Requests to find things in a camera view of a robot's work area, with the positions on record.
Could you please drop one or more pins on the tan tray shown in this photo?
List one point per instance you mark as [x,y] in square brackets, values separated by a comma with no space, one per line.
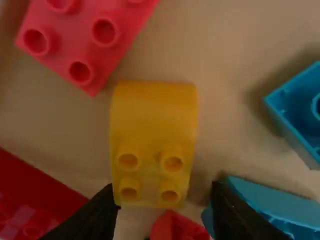
[212,50]

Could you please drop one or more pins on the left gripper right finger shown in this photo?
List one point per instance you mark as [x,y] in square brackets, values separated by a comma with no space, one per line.
[235,220]

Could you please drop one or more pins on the yellow sloped toy brick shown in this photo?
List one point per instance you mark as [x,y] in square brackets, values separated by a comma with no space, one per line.
[155,120]

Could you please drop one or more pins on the pink toy brick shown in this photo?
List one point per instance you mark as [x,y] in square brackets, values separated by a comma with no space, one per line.
[75,37]

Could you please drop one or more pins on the blue toy brick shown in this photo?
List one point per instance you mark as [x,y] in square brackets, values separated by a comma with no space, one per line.
[295,117]
[275,207]

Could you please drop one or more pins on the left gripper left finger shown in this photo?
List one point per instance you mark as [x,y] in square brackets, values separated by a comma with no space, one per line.
[95,220]

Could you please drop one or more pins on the dark red toy brick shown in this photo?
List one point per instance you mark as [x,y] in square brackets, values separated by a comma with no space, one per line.
[25,187]

